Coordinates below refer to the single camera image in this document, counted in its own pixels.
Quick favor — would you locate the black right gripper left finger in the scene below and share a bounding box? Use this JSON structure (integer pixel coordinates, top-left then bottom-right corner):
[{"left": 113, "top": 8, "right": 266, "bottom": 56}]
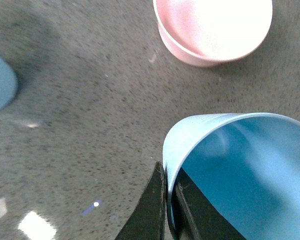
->
[{"left": 115, "top": 161, "right": 167, "bottom": 240}]

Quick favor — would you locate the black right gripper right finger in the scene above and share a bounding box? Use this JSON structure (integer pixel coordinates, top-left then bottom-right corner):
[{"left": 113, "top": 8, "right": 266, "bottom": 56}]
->
[{"left": 174, "top": 169, "right": 245, "bottom": 240}]

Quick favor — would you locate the blue cup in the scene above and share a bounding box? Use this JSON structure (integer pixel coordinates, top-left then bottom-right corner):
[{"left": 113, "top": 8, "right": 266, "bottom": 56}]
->
[
  {"left": 0, "top": 57, "right": 18, "bottom": 110},
  {"left": 162, "top": 112, "right": 300, "bottom": 240}
]

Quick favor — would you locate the pink bowl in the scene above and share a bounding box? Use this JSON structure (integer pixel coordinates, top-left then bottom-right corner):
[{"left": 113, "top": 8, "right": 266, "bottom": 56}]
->
[{"left": 153, "top": 0, "right": 273, "bottom": 68}]

